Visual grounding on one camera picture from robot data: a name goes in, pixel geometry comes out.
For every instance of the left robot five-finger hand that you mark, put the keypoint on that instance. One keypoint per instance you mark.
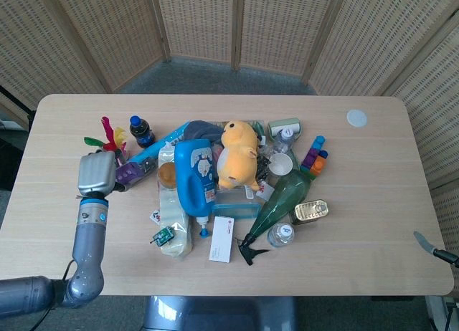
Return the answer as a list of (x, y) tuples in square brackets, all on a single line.
[(96, 173)]

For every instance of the purple small box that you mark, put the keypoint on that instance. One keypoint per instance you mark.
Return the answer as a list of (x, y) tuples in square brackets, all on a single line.
[(130, 172)]

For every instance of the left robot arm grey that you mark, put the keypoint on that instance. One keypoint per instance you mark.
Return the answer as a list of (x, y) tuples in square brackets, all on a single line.
[(86, 252)]

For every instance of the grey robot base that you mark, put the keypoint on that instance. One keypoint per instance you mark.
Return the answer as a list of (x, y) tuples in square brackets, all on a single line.
[(218, 315)]

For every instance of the colourful feather shuttlecock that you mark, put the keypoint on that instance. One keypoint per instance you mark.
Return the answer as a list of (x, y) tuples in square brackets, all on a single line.
[(114, 137)]

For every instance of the dark soda bottle blue cap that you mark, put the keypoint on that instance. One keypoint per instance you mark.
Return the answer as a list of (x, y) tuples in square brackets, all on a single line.
[(141, 133)]

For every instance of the long blue plastic package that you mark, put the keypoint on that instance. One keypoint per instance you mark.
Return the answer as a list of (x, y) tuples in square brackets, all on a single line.
[(154, 152)]

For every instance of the playing card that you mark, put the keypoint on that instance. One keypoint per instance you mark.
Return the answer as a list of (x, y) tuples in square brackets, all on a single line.
[(155, 217)]

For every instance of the clear bag of bread buns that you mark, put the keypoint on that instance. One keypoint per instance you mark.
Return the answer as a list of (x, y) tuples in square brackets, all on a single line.
[(172, 209)]

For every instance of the small green circuit board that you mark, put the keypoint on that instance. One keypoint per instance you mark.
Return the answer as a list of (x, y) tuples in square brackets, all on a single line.
[(163, 236)]

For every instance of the blue detergent bottle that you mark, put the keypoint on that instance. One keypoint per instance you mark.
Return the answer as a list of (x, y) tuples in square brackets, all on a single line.
[(193, 180)]

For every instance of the black tripod stand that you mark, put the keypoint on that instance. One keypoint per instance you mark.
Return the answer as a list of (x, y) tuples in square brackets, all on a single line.
[(16, 103)]

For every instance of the dark blue cloth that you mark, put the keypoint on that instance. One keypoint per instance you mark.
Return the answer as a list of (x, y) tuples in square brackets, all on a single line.
[(201, 129)]

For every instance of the white cardboard box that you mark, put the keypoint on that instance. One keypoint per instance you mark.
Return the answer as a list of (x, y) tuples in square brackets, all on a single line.
[(221, 239)]

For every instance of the clear container blue lid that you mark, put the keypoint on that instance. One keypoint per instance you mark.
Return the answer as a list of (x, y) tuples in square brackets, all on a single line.
[(235, 207)]

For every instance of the yellow plush toy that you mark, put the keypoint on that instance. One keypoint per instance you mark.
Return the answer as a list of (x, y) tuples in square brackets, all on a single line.
[(238, 155)]

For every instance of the black binder clips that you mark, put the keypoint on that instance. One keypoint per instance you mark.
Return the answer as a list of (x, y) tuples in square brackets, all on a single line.
[(263, 166)]

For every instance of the red and white small card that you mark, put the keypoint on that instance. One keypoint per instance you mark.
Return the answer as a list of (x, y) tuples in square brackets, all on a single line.
[(266, 190)]

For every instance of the woven bamboo folding screen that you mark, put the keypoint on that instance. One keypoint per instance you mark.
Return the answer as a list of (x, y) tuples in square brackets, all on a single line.
[(201, 23)]

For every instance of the white paper cup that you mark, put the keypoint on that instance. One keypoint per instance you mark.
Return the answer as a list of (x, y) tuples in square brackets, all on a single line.
[(279, 164)]

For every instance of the green spray bottle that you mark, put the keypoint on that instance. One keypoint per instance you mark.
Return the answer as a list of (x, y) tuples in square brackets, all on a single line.
[(283, 198)]

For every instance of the clear water bottle white cap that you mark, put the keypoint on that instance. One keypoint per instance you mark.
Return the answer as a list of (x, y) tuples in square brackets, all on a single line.
[(281, 234), (285, 139)]

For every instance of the green and white lint roller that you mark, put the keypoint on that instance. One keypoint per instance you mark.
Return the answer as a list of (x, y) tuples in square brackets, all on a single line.
[(287, 124)]

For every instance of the golden tin can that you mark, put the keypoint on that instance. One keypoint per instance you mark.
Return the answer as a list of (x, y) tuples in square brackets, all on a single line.
[(311, 211)]

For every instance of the colourful building block stack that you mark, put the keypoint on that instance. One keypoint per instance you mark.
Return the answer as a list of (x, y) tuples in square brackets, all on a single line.
[(315, 160)]

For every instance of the white round table grommet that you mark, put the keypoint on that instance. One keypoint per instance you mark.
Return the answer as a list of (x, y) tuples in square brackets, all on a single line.
[(357, 117)]

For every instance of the white equipment box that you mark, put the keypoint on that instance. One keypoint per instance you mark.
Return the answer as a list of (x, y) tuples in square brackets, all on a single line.
[(443, 315)]

